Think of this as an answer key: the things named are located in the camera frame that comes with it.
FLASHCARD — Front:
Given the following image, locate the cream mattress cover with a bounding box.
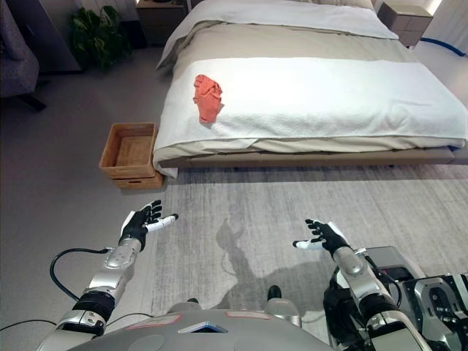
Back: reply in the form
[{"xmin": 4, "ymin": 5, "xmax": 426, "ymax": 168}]
[{"xmin": 155, "ymin": 135, "xmax": 467, "ymax": 178}]

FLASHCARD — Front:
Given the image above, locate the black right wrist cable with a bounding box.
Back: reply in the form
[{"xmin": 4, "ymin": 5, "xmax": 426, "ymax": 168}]
[{"xmin": 356, "ymin": 248, "xmax": 403, "ymax": 304}]

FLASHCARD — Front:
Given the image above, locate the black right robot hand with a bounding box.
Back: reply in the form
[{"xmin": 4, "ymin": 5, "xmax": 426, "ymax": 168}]
[{"xmin": 292, "ymin": 218, "xmax": 352, "ymax": 257}]

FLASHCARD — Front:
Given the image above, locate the light wooden crate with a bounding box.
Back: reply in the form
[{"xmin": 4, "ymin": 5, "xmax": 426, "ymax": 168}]
[{"xmin": 111, "ymin": 170, "xmax": 165, "ymax": 189}]

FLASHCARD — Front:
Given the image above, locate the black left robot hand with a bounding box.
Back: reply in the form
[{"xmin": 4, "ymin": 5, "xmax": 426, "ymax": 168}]
[{"xmin": 120, "ymin": 199, "xmax": 180, "ymax": 246}]

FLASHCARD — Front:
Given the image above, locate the red cloth garment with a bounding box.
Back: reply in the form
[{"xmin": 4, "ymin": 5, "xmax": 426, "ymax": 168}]
[{"xmin": 192, "ymin": 74, "xmax": 225, "ymax": 124}]

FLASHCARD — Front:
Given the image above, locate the black equipment cart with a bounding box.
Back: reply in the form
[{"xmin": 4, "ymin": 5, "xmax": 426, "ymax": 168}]
[{"xmin": 361, "ymin": 245, "xmax": 468, "ymax": 351}]

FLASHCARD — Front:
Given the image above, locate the silver left robot leg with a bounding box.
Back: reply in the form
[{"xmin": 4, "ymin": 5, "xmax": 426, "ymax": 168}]
[{"xmin": 167, "ymin": 298, "xmax": 201, "ymax": 316}]

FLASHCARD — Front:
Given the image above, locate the grey robot torso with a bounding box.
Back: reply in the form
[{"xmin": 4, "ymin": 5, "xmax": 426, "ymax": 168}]
[{"xmin": 82, "ymin": 309, "xmax": 328, "ymax": 351}]

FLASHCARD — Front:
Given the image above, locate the silver robot leg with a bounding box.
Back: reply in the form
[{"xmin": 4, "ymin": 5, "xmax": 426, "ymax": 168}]
[
  {"xmin": 167, "ymin": 298, "xmax": 201, "ymax": 316},
  {"xmin": 265, "ymin": 284, "xmax": 303, "ymax": 325}
]

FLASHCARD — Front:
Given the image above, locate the beige bed frame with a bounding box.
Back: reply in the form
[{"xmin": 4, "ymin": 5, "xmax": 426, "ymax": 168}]
[{"xmin": 160, "ymin": 144, "xmax": 468, "ymax": 180}]

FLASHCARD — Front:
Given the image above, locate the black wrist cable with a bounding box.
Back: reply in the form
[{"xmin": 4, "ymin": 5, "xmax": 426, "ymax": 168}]
[
  {"xmin": 50, "ymin": 247, "xmax": 110, "ymax": 303},
  {"xmin": 356, "ymin": 248, "xmax": 403, "ymax": 304}
]

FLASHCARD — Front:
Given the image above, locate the white bed sheet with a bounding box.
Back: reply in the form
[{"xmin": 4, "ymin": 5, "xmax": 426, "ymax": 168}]
[{"xmin": 162, "ymin": 0, "xmax": 399, "ymax": 61}]

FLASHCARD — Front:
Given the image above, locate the grey nightstand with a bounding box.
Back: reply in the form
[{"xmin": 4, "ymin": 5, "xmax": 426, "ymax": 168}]
[{"xmin": 376, "ymin": 1, "xmax": 437, "ymax": 48}]

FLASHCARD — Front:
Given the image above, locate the grey upholstered armchair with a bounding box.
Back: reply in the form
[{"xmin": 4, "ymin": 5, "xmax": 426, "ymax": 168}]
[{"xmin": 0, "ymin": 0, "xmax": 50, "ymax": 113}]

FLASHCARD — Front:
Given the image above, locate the brown wicker basket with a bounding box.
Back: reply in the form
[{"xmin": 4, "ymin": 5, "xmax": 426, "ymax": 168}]
[{"xmin": 99, "ymin": 122, "xmax": 158, "ymax": 179}]

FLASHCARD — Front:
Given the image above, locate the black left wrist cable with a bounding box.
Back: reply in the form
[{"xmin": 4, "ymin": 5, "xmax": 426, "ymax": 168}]
[{"xmin": 50, "ymin": 247, "xmax": 110, "ymax": 303}]

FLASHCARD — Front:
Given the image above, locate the brown wooden nightstand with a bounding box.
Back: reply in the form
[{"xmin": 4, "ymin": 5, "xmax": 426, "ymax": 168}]
[{"xmin": 135, "ymin": 0, "xmax": 188, "ymax": 47}]

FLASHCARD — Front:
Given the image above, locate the bed with white blanket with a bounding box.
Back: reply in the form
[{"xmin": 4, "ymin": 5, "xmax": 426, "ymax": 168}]
[{"xmin": 152, "ymin": 57, "xmax": 468, "ymax": 173}]

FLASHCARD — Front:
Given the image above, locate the green potted plant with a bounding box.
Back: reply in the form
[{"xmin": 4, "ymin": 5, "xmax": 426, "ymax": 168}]
[{"xmin": 69, "ymin": 5, "xmax": 129, "ymax": 72}]

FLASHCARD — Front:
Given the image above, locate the silver right robot leg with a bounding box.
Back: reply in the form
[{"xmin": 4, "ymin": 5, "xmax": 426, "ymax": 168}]
[{"xmin": 265, "ymin": 284, "xmax": 303, "ymax": 325}]

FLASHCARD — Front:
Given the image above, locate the blue cable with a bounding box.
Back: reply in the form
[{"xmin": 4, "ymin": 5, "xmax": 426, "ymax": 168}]
[{"xmin": 420, "ymin": 36, "xmax": 468, "ymax": 59}]

